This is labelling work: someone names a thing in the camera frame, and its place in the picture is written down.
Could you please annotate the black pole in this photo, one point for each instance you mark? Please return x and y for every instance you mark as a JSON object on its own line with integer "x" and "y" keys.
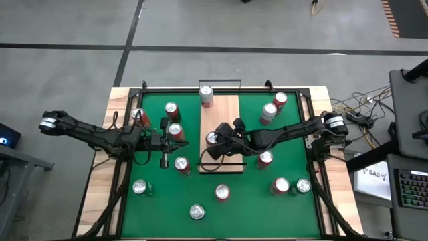
{"x": 416, "y": 71}

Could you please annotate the black stand leg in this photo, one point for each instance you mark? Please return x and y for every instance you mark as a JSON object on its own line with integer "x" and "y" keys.
{"x": 371, "y": 155}

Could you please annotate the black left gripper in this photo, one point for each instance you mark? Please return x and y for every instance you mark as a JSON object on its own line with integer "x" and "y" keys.
{"x": 152, "y": 143}

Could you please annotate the dark red black soda can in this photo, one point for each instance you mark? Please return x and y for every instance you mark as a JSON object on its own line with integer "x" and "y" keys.
{"x": 171, "y": 107}

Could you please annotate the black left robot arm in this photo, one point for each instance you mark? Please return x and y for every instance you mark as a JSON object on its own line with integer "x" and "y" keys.
{"x": 83, "y": 130}

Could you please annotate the backlit black keyboard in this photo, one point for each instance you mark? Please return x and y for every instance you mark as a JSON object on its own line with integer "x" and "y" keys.
{"x": 413, "y": 189}

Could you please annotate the grey keyboard tray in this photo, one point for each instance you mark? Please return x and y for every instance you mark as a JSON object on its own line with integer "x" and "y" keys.
{"x": 391, "y": 217}

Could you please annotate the black power strip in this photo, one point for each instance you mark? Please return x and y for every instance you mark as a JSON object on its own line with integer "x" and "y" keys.
{"x": 356, "y": 118}

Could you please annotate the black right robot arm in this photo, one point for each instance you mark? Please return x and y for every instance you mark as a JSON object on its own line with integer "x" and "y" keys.
{"x": 291, "y": 130}

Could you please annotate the white paper sign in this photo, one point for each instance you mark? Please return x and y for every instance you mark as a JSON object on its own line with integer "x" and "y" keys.
{"x": 371, "y": 180}

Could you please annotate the green table mat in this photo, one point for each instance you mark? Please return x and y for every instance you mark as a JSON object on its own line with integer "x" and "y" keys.
{"x": 240, "y": 214}

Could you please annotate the wooden shelf with black frame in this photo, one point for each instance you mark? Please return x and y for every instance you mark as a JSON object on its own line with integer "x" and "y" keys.
{"x": 224, "y": 110}

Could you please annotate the black box with blue light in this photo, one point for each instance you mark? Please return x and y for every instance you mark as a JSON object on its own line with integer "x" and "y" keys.
{"x": 10, "y": 134}

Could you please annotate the white metal bracket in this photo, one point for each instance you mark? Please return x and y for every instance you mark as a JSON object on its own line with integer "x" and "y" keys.
{"x": 310, "y": 141}

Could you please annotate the grey side table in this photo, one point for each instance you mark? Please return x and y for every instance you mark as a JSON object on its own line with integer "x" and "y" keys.
{"x": 406, "y": 110}

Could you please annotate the red strawberry Fanta can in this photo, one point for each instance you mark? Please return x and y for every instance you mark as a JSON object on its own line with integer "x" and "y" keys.
{"x": 210, "y": 137}
{"x": 222, "y": 191}
{"x": 280, "y": 97}
{"x": 175, "y": 129}

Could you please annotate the white and red soda can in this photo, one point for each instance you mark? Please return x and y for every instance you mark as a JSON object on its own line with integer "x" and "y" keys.
{"x": 269, "y": 109}
{"x": 206, "y": 92}

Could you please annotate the grey metal stand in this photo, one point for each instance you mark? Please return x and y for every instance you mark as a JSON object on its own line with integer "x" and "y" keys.
{"x": 20, "y": 159}

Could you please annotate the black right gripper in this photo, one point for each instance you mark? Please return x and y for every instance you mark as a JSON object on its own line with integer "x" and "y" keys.
{"x": 239, "y": 142}

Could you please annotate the black mat with striped edge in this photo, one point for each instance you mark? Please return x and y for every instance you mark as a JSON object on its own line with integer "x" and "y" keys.
{"x": 411, "y": 16}

